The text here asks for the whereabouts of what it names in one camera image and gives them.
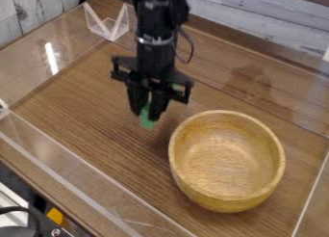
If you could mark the brown wooden bowl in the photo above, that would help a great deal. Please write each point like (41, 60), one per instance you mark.
(226, 160)

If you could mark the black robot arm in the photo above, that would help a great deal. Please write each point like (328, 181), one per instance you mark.
(158, 20)

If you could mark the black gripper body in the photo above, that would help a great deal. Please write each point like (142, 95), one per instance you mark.
(152, 68)

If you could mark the green rectangular block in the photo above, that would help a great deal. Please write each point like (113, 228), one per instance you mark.
(148, 124)

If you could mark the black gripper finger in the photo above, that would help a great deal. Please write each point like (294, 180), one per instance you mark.
(158, 103)
(137, 96)

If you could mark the yellow black device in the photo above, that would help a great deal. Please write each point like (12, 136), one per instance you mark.
(49, 214)

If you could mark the clear acrylic corner bracket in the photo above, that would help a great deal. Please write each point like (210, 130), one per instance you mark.
(109, 28)

